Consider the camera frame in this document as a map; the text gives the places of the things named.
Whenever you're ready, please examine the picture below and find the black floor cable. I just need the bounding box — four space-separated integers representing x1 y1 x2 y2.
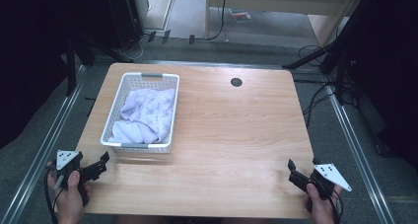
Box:
297 43 339 128

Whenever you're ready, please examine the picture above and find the dark curtain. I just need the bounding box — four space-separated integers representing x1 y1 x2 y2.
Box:
0 0 111 150
339 0 418 169

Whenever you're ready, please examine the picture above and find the black hanging cable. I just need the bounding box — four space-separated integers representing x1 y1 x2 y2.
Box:
208 0 229 41

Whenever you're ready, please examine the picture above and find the white plastic basket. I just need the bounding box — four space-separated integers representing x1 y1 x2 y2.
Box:
100 72 181 155

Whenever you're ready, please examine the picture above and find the white patterned cloth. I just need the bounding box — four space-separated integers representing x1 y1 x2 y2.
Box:
107 87 177 145

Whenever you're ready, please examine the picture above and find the metal floor rail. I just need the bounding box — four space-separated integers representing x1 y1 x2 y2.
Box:
131 59 294 71
0 65 88 224
324 85 397 224

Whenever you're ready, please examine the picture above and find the black cabinet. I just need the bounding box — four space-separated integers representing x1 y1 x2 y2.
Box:
104 0 151 51

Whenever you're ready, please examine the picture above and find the person's left hand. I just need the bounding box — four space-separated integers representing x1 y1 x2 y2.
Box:
46 161 93 224

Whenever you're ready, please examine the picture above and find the black metal stand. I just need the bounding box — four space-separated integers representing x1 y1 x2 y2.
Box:
64 35 97 98

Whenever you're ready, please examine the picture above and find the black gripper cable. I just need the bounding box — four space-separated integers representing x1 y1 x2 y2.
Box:
326 188 345 224
43 169 65 224

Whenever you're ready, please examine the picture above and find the white floor cable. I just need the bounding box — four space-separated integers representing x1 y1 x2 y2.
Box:
116 33 147 62

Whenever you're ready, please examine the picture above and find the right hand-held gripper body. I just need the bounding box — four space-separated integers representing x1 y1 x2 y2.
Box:
308 157 353 213

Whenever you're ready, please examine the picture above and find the person's right hand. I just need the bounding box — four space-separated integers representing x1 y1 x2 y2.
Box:
302 183 343 224

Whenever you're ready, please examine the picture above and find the black tripod stand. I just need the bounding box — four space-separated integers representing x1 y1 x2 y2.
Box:
281 40 349 107

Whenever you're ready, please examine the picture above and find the magazine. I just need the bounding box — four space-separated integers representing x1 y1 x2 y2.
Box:
228 8 253 24

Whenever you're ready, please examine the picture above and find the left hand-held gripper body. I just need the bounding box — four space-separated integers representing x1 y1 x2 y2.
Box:
53 149 100 207

